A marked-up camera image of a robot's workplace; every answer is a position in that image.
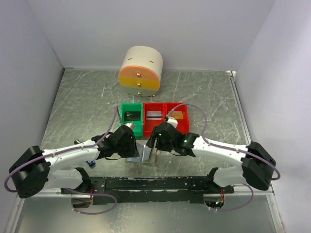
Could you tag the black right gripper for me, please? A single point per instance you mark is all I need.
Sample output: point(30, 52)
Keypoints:
point(151, 142)

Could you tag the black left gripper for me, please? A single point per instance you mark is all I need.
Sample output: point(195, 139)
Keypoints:
point(133, 151)

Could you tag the grey card holder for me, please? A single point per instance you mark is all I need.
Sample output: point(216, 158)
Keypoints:
point(145, 154)

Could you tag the red double plastic bin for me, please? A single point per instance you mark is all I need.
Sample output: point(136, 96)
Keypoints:
point(165, 107)

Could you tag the green plastic bin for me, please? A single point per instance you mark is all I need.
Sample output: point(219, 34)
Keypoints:
point(138, 131)

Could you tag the blue card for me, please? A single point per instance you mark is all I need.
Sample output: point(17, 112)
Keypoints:
point(91, 164)

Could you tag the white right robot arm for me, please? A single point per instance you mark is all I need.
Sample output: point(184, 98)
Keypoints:
point(250, 164)

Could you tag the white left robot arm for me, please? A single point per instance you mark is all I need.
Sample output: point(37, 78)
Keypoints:
point(38, 169)

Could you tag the black card in green bin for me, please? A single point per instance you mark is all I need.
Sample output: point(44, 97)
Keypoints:
point(132, 116)

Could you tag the white card with black stripe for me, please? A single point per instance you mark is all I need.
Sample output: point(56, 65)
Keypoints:
point(153, 115)

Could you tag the orange gold card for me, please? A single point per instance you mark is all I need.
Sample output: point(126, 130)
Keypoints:
point(178, 115)

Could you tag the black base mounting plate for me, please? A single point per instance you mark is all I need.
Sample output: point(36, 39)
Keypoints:
point(154, 189)

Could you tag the round three-drawer cabinet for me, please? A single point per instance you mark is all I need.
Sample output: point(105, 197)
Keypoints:
point(140, 73)

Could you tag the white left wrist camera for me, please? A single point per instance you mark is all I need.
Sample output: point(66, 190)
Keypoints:
point(130, 125)

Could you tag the aluminium rail frame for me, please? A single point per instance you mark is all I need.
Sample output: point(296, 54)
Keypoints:
point(38, 169)

